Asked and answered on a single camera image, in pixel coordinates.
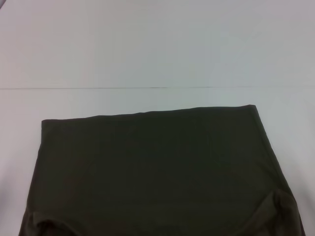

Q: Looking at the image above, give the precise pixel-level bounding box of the dark green t-shirt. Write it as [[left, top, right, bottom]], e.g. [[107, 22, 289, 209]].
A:
[[18, 104, 305, 236]]

